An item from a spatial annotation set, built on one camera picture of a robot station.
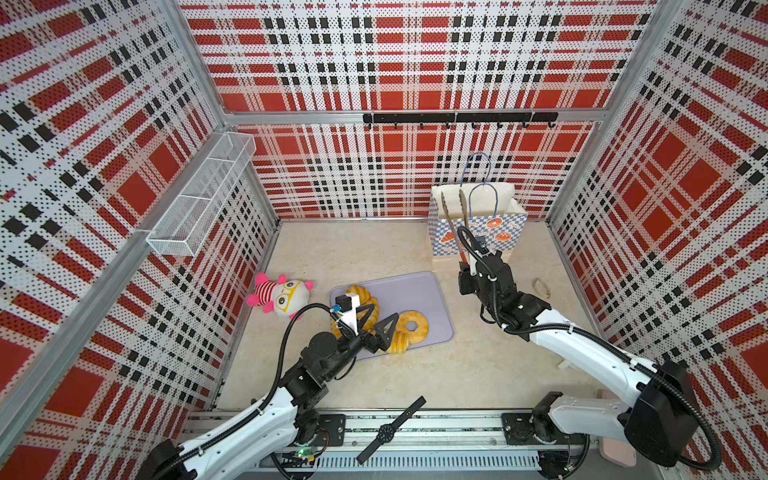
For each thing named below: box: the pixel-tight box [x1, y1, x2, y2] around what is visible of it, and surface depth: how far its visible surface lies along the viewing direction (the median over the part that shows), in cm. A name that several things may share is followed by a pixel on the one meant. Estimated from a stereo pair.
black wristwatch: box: [356, 396, 427, 465], surface depth 75 cm
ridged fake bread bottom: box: [385, 330, 410, 354], surface depth 85 cm
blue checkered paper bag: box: [428, 152, 528, 256], surface depth 89 cm
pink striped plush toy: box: [246, 273, 314, 319], surface depth 95 cm
